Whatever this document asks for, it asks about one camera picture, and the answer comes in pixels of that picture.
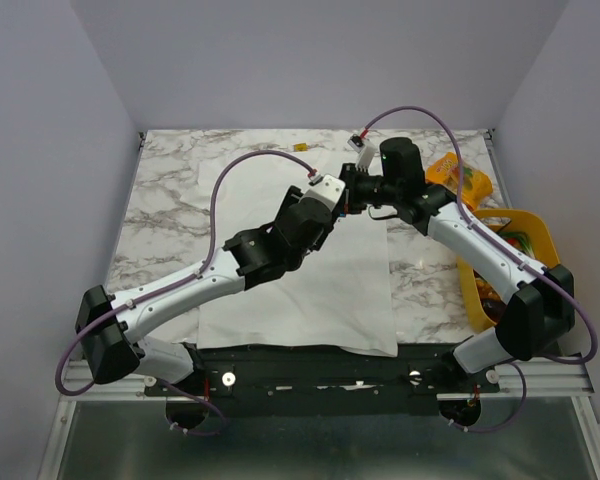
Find white t-shirt with flower print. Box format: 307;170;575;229
182;156;398;357

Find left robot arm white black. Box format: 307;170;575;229
75;176;345;395

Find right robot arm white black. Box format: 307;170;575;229
340;135;575;392

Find orange candy bag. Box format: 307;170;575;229
425;152;495;211

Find toy red chili pepper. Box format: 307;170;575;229
506;238;526;251

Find toy green onion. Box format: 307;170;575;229
497;227;533;256

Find toy french fries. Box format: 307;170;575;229
475;278;501;301

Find toy purple eggplant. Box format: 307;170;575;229
481;298;507;324

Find yellow plastic basket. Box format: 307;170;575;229
457;208;560;333

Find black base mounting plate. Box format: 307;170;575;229
144;342;501;417

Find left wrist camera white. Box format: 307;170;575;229
303;174;346;212

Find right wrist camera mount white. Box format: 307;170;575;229
348;135;377;172

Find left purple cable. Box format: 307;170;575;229
54;149;326;437

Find purple cable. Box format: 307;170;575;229
362;105;599;434
54;149;326;437

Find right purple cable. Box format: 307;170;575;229
362;105;599;434

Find aluminium rail frame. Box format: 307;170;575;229
39;359;600;479

